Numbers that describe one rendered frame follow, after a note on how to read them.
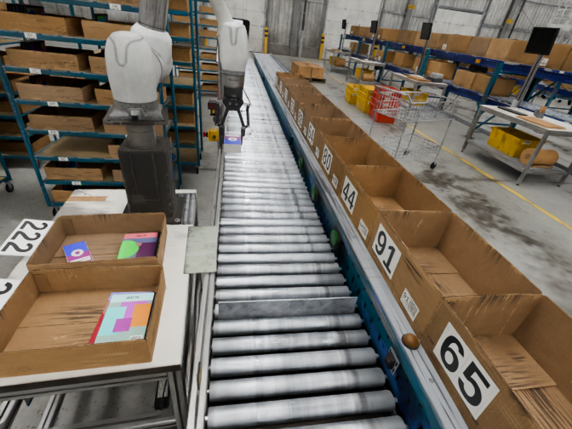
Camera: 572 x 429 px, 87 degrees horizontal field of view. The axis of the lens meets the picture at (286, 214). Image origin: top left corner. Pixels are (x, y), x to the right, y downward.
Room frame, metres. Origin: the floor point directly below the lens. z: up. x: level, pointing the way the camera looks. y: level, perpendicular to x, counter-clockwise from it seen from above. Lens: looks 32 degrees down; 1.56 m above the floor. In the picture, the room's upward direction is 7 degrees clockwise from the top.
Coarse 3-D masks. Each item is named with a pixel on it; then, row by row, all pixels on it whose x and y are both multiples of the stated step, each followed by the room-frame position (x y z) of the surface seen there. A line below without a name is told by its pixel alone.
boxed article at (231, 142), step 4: (228, 136) 1.28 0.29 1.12; (232, 136) 1.28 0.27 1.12; (236, 136) 1.29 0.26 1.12; (240, 136) 1.30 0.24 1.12; (224, 140) 1.22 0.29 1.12; (228, 140) 1.22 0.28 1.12; (232, 140) 1.23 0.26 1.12; (236, 140) 1.24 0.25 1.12; (240, 140) 1.24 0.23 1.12; (224, 144) 1.18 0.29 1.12; (228, 144) 1.19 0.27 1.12; (232, 144) 1.19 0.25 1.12; (236, 144) 1.20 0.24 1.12; (240, 144) 1.20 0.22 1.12; (224, 148) 1.18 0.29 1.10; (228, 148) 1.19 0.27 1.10; (232, 148) 1.19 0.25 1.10; (236, 148) 1.19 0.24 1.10; (240, 148) 1.20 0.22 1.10; (240, 152) 1.20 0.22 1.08
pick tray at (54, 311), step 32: (32, 288) 0.61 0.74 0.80; (64, 288) 0.65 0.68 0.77; (96, 288) 0.67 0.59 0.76; (128, 288) 0.69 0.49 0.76; (160, 288) 0.65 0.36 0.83; (0, 320) 0.47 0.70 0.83; (32, 320) 0.53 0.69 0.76; (64, 320) 0.54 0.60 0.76; (96, 320) 0.56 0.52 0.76; (0, 352) 0.38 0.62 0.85; (32, 352) 0.39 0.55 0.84; (64, 352) 0.41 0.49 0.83; (96, 352) 0.43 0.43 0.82; (128, 352) 0.45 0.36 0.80
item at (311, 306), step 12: (240, 300) 0.66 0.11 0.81; (252, 300) 0.66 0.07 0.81; (264, 300) 0.67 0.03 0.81; (276, 300) 0.67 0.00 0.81; (288, 300) 0.68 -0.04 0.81; (300, 300) 0.69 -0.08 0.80; (312, 300) 0.70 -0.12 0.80; (324, 300) 0.71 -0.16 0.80; (336, 300) 0.72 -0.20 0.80; (348, 300) 0.73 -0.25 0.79; (228, 312) 0.64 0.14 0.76; (240, 312) 0.65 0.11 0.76; (252, 312) 0.66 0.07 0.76; (264, 312) 0.67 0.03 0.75; (276, 312) 0.68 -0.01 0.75; (288, 312) 0.68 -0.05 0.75; (300, 312) 0.69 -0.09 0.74; (312, 312) 0.70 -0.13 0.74; (324, 312) 0.71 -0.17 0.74; (336, 312) 0.72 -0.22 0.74; (348, 312) 0.73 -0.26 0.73
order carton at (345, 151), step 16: (336, 144) 1.70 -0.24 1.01; (352, 144) 1.72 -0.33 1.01; (368, 144) 1.73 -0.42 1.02; (320, 160) 1.67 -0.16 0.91; (336, 160) 1.41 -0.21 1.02; (352, 160) 1.72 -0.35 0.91; (368, 160) 1.72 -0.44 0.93; (384, 160) 1.54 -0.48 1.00; (336, 176) 1.37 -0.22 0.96; (336, 192) 1.32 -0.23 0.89
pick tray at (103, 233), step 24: (72, 216) 0.93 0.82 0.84; (96, 216) 0.95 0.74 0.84; (120, 216) 0.98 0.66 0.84; (144, 216) 1.01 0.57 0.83; (48, 240) 0.80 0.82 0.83; (72, 240) 0.89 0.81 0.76; (96, 240) 0.91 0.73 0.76; (120, 240) 0.93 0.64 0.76; (48, 264) 0.67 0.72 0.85; (72, 264) 0.69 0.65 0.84; (96, 264) 0.71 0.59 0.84; (120, 264) 0.73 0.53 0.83; (144, 264) 0.75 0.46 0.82
